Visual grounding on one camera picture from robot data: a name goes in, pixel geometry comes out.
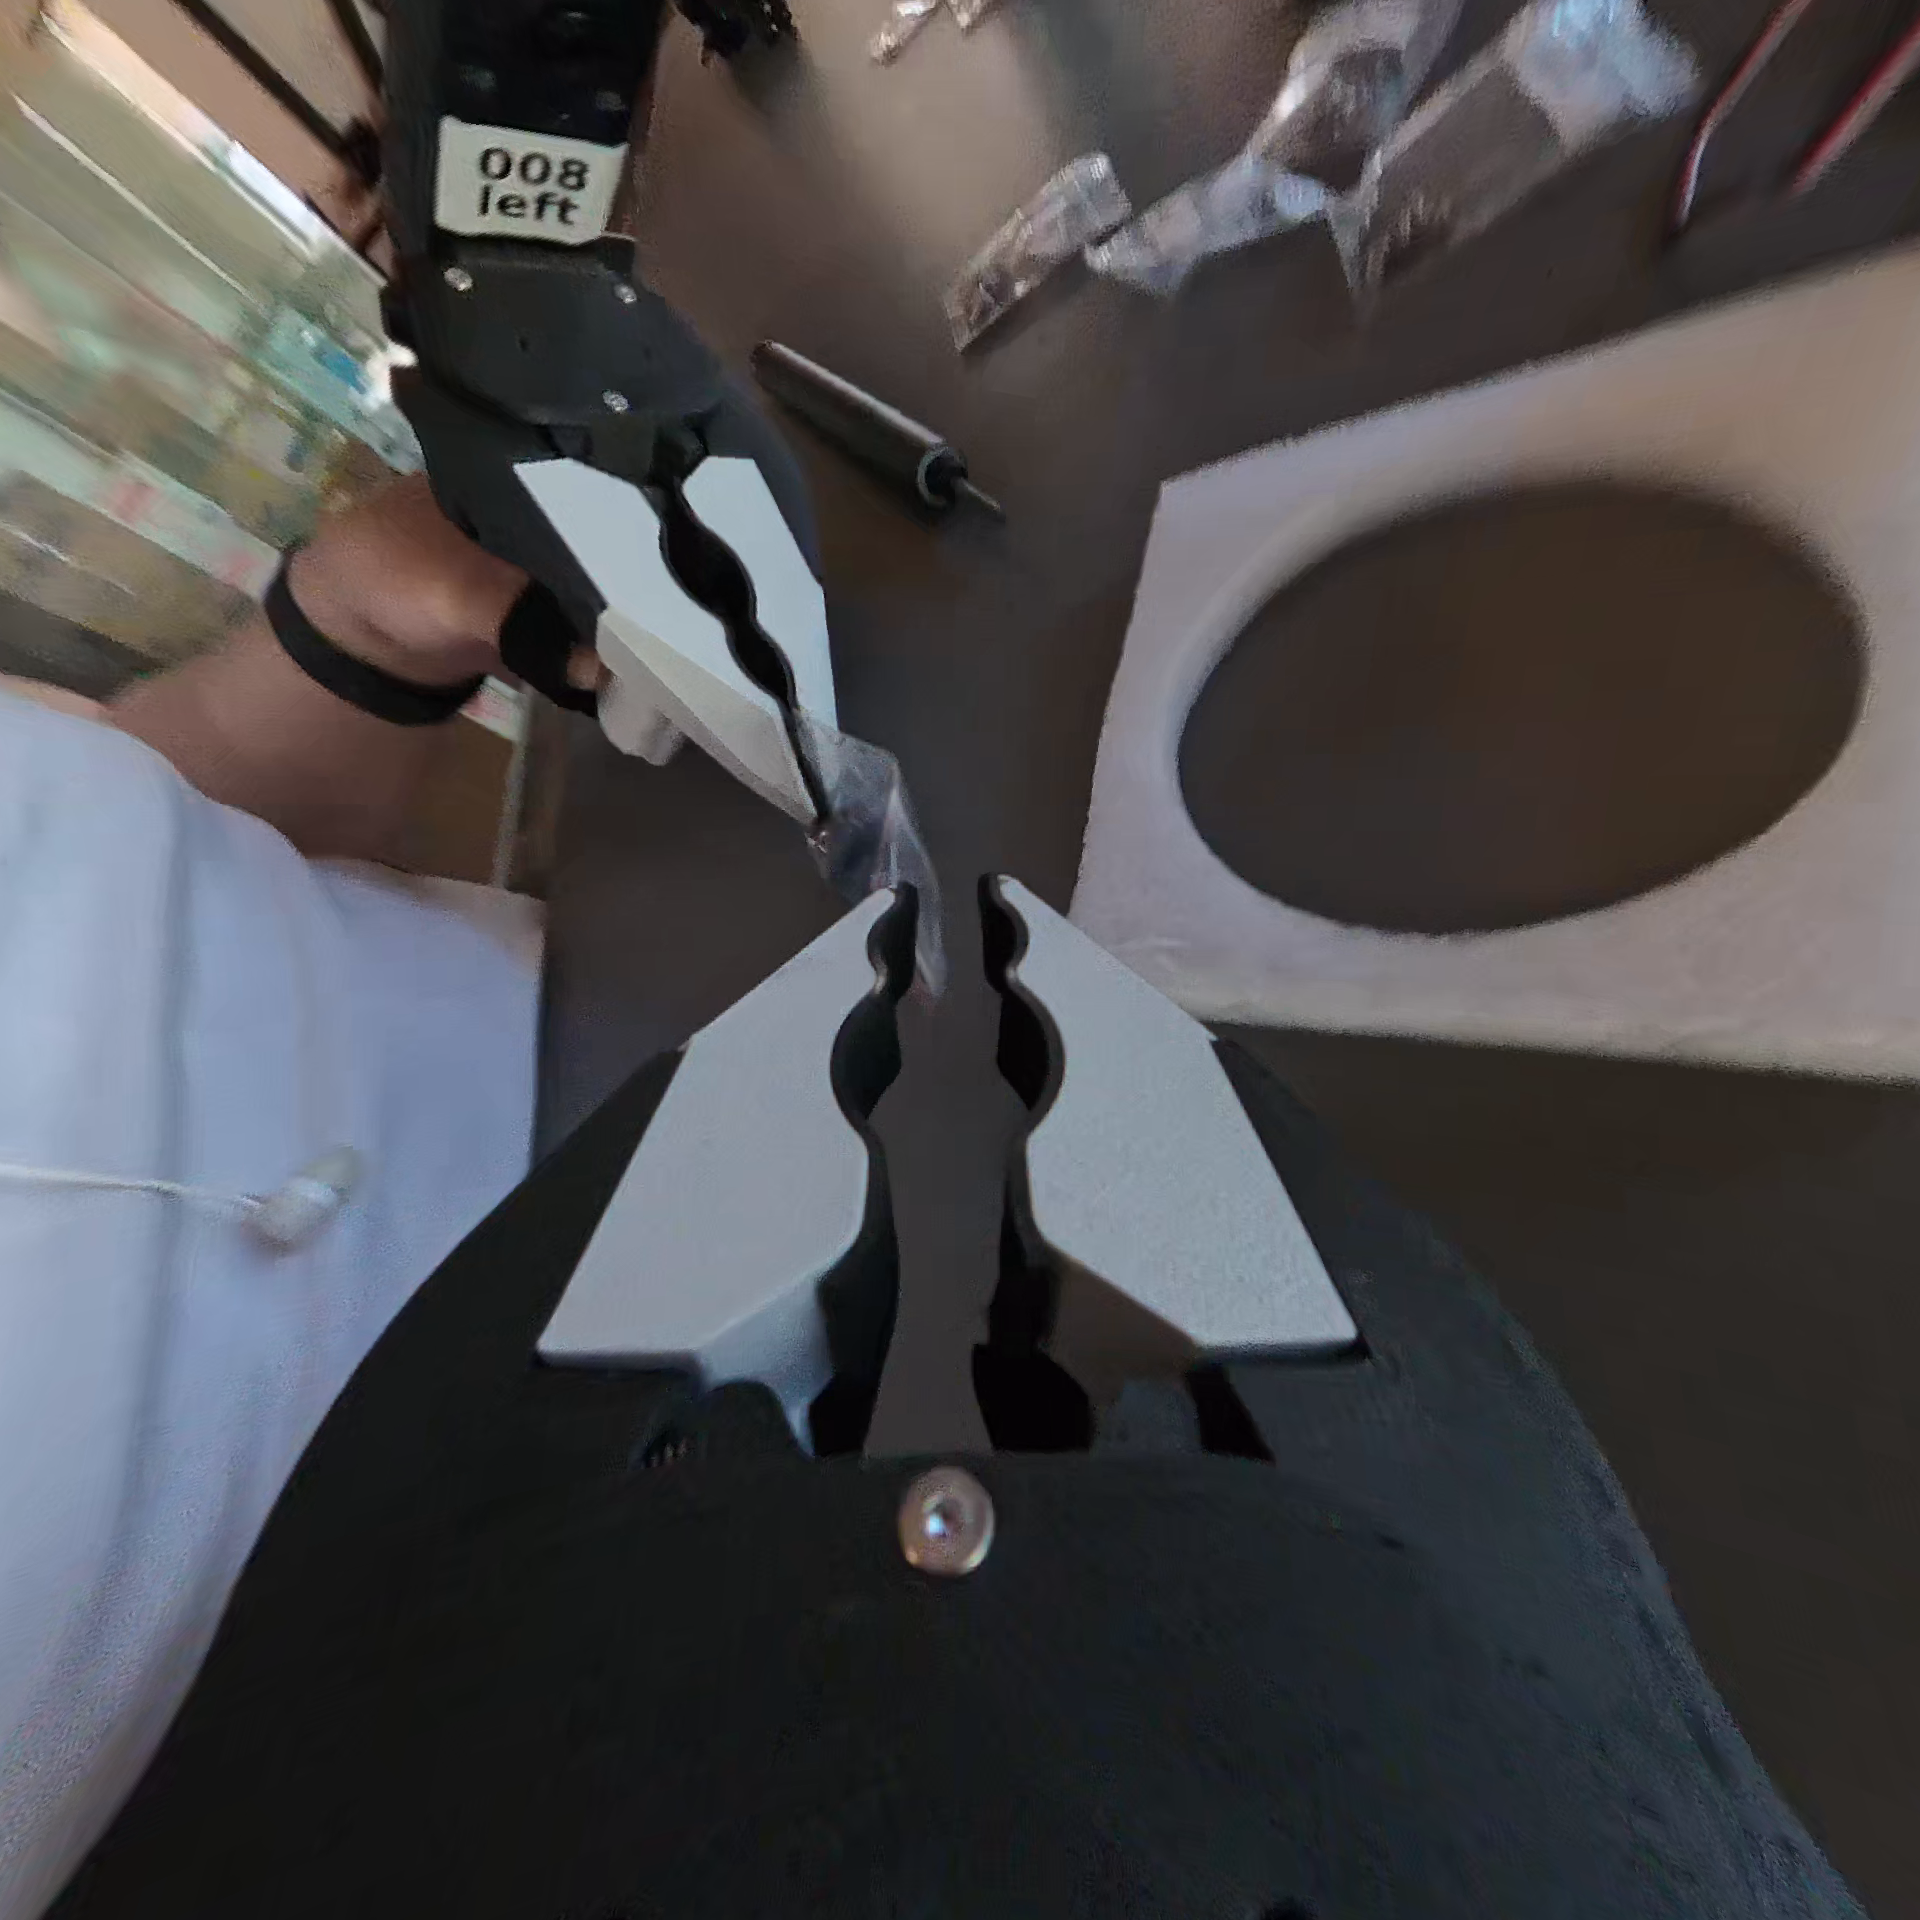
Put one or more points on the person's left hand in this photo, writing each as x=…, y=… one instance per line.
x=406, y=599

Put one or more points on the dark grey desk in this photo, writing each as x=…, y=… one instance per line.
x=1576, y=1276

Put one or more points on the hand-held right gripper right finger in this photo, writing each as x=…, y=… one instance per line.
x=1170, y=1214

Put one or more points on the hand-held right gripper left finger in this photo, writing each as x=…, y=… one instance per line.
x=720, y=1214

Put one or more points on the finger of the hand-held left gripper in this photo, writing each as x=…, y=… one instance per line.
x=773, y=556
x=646, y=587

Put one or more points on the black precision screwdriver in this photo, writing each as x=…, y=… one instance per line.
x=855, y=428

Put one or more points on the white foam frame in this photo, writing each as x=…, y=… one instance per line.
x=1142, y=902

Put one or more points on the scattered clear screw bags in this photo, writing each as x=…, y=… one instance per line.
x=1349, y=135

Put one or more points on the black wristband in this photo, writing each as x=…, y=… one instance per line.
x=346, y=682

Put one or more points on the person's left forearm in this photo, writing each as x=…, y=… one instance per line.
x=271, y=781

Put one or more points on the clear screw packet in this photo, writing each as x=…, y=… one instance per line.
x=878, y=841

